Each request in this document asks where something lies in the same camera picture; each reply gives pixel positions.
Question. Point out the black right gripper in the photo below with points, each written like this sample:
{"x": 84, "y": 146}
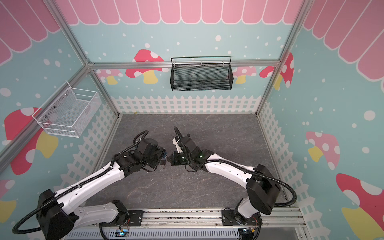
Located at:
{"x": 175, "y": 157}

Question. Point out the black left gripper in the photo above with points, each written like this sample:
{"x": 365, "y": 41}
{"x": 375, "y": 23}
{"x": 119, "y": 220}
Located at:
{"x": 160, "y": 153}

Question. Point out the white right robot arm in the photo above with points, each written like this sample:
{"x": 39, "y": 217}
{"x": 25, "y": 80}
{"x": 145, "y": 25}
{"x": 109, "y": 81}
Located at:
{"x": 262, "y": 190}

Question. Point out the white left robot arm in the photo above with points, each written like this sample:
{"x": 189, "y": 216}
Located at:
{"x": 64, "y": 211}

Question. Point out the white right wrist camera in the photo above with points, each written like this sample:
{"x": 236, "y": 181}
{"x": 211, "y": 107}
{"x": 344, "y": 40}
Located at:
{"x": 176, "y": 143}

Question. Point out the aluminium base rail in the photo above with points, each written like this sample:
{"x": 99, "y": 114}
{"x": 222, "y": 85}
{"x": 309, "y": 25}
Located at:
{"x": 197, "y": 224}

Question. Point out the black mesh wall basket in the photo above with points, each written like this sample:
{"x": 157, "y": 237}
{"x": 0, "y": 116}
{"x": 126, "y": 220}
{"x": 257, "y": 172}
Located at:
{"x": 211, "y": 73}

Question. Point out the white wire wall basket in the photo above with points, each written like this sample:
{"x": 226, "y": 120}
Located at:
{"x": 69, "y": 112}

